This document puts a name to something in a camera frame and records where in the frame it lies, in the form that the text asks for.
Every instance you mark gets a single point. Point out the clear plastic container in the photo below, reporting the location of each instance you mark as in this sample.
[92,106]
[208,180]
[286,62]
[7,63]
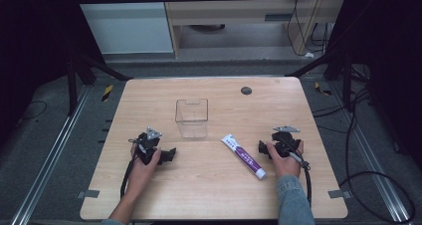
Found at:
[191,118]

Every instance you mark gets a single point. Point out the grey tape strip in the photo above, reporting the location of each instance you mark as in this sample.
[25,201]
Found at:
[89,194]
[339,194]

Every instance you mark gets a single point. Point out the white and purple toothpaste tube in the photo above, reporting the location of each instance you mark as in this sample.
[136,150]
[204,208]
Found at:
[244,157]

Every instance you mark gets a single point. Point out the metal floor rail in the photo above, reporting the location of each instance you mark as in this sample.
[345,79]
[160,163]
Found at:
[371,155]
[49,155]

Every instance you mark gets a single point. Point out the dark curtain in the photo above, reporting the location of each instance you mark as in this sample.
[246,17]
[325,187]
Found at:
[391,69]
[33,52]

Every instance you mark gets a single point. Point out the person's left hand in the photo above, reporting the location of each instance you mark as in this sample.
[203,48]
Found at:
[141,176]

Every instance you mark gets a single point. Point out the black metal stand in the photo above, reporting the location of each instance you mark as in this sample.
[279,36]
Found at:
[71,85]
[347,82]

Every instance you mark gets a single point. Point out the grey round table grommet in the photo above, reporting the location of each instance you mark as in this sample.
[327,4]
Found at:
[246,90]

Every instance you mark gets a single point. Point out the light wooden desk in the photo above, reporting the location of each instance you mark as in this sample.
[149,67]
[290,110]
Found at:
[232,14]

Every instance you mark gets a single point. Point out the yellow and black floor tape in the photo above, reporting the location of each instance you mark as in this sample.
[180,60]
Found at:
[107,93]
[322,89]

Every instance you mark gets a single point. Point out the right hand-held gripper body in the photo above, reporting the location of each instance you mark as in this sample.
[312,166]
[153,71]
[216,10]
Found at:
[285,142]

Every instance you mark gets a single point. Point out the white cabinet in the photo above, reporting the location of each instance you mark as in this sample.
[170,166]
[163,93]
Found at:
[126,29]

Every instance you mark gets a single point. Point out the person's right hand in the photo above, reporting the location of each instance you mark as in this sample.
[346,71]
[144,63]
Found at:
[287,167]

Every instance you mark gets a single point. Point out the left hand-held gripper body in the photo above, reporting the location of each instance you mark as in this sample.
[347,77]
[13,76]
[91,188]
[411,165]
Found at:
[145,146]

